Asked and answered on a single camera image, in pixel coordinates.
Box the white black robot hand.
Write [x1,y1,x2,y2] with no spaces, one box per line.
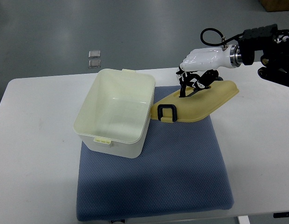
[176,45,242,97]

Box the yellow box lid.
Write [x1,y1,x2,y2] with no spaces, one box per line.
[151,80,239,123]

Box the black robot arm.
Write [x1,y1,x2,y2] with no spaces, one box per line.
[222,24,289,87]

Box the white storage box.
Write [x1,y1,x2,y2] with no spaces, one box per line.
[73,69,155,159]

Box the brown wooden cabinet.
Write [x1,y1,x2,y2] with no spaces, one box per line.
[259,0,289,12]

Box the blue padded mat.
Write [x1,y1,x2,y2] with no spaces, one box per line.
[76,85,235,222]

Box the upper metal floor plate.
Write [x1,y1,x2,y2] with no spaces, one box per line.
[88,50,101,58]

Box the metal floor plate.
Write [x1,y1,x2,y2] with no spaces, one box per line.
[88,59,101,69]
[88,50,101,58]

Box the lower metal floor plate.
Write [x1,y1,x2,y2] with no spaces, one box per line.
[88,59,101,69]

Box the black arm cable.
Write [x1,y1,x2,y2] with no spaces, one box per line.
[200,28,227,47]

